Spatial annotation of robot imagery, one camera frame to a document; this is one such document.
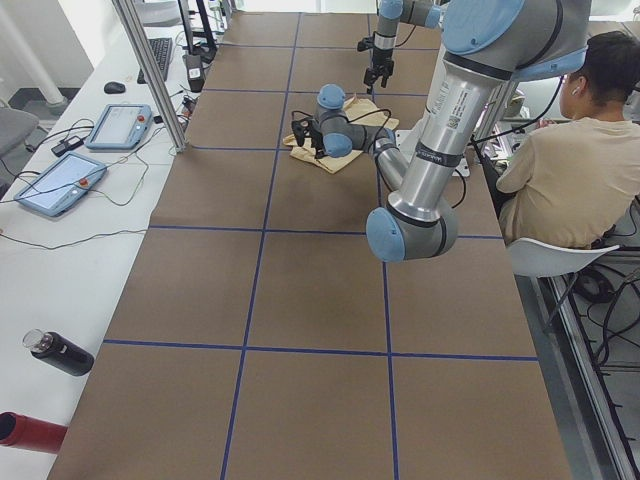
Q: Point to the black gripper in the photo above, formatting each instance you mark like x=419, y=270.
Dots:
x=317, y=134
x=382, y=61

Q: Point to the cream yellow long-sleeve shirt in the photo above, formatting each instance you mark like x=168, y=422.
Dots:
x=360, y=111

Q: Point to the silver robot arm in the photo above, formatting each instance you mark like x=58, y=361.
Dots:
x=383, y=41
x=487, y=43

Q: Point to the black power adapter box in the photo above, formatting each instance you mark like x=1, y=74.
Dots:
x=195, y=72

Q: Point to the black keyboard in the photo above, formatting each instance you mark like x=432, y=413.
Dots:
x=162, y=49

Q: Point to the far blue teach pendant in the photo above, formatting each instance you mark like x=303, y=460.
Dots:
x=120, y=127

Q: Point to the blue teach pendant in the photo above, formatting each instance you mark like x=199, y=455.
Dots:
x=59, y=187
x=120, y=127

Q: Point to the black computer mouse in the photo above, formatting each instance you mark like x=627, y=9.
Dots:
x=114, y=87

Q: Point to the seated person in beige shirt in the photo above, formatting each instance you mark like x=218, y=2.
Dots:
x=567, y=184

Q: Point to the white office chair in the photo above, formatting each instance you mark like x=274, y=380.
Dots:
x=533, y=258

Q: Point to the near blue teach pendant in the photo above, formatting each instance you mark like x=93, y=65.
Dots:
x=59, y=187

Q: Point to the black water bottle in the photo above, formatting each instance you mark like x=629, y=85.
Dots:
x=57, y=351

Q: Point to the red water bottle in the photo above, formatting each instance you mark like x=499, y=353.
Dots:
x=28, y=433

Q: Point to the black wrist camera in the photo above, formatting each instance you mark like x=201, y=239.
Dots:
x=365, y=44
x=300, y=126

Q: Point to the aluminium frame post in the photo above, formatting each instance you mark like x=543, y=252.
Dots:
x=136, y=34

